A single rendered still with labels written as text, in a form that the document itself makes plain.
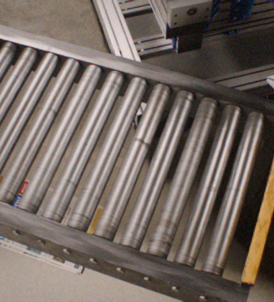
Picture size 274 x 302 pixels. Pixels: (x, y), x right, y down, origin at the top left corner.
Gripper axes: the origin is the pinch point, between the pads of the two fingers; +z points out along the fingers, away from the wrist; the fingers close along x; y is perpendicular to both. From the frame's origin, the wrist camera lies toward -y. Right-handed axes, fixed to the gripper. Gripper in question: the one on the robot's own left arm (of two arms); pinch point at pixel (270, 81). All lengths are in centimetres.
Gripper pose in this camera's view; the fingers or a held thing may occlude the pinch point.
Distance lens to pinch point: 150.0
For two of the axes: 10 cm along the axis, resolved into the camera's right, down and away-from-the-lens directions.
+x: -3.3, 8.2, -4.6
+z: -9.4, -2.9, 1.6
